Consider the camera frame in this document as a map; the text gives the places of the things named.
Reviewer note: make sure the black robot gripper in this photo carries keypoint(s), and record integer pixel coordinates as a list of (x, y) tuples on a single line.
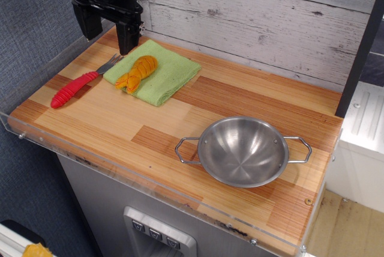
[(126, 14)]

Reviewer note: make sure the orange plush pepper toy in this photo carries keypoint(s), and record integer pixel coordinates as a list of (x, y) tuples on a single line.
[(142, 68)]

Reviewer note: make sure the green folded cloth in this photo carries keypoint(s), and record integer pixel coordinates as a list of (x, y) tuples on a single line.
[(173, 72)]

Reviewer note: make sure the grey toy fridge cabinet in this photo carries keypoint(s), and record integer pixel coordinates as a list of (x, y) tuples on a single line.
[(103, 198)]

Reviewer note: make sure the silver dispenser button panel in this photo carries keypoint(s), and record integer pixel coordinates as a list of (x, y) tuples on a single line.
[(151, 237)]

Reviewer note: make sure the yellow object bottom left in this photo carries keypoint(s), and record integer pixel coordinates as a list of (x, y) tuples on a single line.
[(36, 250)]

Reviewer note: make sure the white toy sink unit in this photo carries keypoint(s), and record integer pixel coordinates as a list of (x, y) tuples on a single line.
[(356, 168)]

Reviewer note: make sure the red handled metal fork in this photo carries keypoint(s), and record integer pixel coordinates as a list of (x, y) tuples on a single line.
[(68, 91)]

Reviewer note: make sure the clear acrylic guard rail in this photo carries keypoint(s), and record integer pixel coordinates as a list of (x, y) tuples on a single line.
[(134, 141)]

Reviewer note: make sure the metal bowl with handles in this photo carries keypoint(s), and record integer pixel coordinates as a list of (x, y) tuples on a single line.
[(243, 152)]

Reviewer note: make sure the black vertical post right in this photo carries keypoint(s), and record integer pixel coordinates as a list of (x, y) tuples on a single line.
[(360, 58)]

